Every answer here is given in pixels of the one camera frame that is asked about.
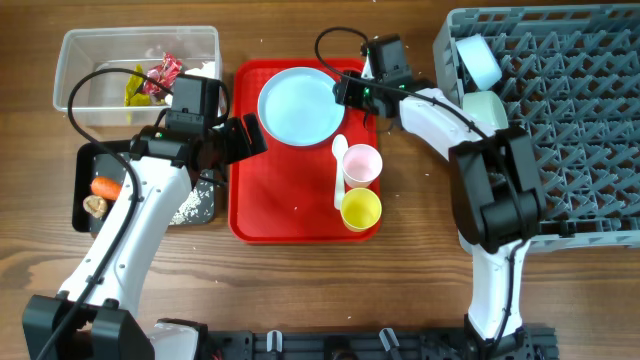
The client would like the yellow plastic cup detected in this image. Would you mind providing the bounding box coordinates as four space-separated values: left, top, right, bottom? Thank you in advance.
340 188 382 232

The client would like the white rice pile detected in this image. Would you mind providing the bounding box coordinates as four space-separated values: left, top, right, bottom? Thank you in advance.
170 187 215 226

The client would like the pink plastic cup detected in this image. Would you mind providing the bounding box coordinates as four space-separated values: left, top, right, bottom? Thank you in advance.
342 144 383 188

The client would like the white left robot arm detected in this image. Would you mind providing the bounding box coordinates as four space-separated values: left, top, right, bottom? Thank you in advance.
22 113 267 359

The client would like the clear plastic bin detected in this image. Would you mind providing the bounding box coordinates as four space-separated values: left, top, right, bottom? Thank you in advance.
52 25 222 126

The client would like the brown mushroom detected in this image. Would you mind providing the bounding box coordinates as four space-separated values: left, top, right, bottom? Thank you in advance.
82 195 109 219

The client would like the red crumpled wrapper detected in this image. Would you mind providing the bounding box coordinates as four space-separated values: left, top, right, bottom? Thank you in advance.
141 52 183 97

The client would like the light blue bowl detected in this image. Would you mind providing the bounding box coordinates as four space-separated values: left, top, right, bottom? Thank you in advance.
456 34 502 91

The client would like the light blue plate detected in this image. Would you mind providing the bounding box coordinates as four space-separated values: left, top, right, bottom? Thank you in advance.
257 67 346 147

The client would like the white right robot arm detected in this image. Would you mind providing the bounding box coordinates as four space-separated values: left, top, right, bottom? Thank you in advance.
334 71 545 359

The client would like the orange carrot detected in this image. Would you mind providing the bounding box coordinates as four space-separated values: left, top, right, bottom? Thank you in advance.
90 176 122 201

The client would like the white plastic spoon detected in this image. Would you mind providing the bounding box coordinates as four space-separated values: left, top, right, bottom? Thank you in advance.
332 134 349 210

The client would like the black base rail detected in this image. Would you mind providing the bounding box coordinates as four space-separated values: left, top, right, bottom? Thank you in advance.
199 327 559 360

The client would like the black tray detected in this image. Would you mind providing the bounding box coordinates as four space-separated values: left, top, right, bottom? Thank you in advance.
71 143 221 234

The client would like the grey dishwasher rack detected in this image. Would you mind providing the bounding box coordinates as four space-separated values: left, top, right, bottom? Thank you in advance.
433 4 639 253

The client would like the yellow wrapper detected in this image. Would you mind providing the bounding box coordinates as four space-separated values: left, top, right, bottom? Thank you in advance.
124 75 152 107

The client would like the green bowl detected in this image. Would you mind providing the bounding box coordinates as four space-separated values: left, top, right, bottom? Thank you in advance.
462 91 509 129

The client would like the red plastic tray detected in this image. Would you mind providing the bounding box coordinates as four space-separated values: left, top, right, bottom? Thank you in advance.
228 59 380 245

